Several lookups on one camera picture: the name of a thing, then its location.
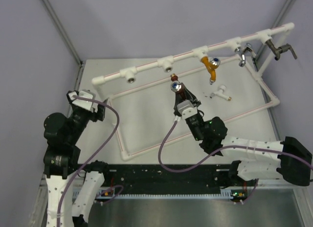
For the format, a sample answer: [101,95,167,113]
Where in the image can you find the brown faucet chrome knob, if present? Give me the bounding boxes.
[170,73,186,100]

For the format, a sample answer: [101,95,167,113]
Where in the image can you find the white pipe frame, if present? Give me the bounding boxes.
[91,22,294,161]

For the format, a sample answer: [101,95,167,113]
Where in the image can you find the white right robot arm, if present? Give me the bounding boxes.
[170,80,313,186]

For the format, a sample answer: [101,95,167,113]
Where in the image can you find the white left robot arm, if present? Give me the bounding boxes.
[44,90,111,227]

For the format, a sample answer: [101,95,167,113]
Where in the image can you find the white plastic faucet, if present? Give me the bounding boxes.
[210,85,232,101]

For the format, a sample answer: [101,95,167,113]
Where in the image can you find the orange faucet blue cap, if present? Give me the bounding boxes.
[201,56,221,85]

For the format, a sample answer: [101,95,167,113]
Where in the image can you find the chrome lever faucet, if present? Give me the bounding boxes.
[234,43,256,67]

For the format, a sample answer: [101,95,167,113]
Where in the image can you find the dark grey lever faucet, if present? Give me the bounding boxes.
[265,40,298,61]

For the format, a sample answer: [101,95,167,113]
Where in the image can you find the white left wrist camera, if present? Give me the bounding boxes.
[67,90,96,111]

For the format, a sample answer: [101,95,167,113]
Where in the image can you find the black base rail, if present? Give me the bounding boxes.
[100,164,256,195]

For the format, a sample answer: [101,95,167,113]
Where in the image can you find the aluminium frame rail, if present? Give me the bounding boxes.
[39,177,48,193]

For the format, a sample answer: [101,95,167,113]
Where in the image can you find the white slotted cable duct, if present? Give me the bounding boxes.
[72,186,245,201]

